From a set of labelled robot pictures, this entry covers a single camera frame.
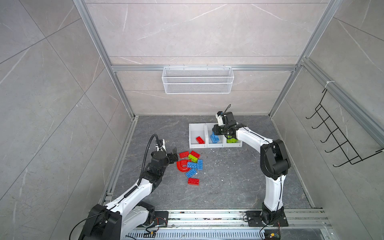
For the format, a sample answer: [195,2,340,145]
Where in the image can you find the blue lego brick top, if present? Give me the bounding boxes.
[210,134,220,144]

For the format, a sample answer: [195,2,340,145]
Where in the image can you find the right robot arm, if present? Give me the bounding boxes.
[212,111,291,225]

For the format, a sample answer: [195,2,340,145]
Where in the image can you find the red lego brick bottom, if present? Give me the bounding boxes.
[188,178,200,186]

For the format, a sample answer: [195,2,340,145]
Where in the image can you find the blue lego brick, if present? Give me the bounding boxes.
[187,162,198,169]
[186,168,198,178]
[210,134,220,144]
[197,159,204,170]

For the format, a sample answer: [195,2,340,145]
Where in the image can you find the aluminium front rail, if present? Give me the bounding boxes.
[119,209,334,240]

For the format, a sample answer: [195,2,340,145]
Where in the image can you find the red lego brick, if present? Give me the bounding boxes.
[179,151,190,159]
[191,151,201,159]
[196,137,205,145]
[188,178,200,186]

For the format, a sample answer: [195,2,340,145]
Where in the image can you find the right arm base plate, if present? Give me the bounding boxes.
[243,211,289,227]

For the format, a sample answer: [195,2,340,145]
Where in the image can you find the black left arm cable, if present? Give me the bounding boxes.
[136,133,164,188]

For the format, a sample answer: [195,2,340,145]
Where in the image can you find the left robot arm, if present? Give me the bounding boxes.
[79,148,179,240]

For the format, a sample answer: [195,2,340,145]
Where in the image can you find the white three-compartment bin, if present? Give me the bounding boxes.
[189,123,243,149]

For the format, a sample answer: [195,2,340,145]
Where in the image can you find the red arch lego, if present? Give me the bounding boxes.
[177,159,191,173]

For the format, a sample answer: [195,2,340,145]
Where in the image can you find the green lego brick top pile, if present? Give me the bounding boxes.
[188,154,198,163]

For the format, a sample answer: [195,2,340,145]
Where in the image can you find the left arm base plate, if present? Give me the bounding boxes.
[143,211,169,228]

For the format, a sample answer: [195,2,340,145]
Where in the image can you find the white wire mesh basket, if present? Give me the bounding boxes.
[162,67,235,94]

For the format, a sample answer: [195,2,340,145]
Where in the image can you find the black wire hook rack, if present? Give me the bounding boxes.
[306,89,384,168]

